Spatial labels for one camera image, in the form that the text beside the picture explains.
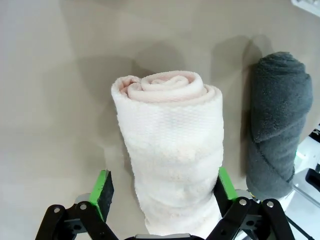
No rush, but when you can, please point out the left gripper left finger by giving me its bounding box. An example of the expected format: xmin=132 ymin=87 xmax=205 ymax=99
xmin=34 ymin=169 xmax=118 ymax=240

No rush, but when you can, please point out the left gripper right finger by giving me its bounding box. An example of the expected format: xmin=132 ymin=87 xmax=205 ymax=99
xmin=207 ymin=167 xmax=295 ymax=240

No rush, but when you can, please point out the pale pink towel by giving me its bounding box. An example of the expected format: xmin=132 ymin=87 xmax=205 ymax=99
xmin=110 ymin=70 xmax=225 ymax=237

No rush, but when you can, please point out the cream fabric basket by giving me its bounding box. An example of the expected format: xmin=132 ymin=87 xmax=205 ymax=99
xmin=291 ymin=0 xmax=320 ymax=10

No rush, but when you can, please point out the dark grey rolled towel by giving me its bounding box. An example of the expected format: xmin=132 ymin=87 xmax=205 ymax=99
xmin=244 ymin=51 xmax=314 ymax=201

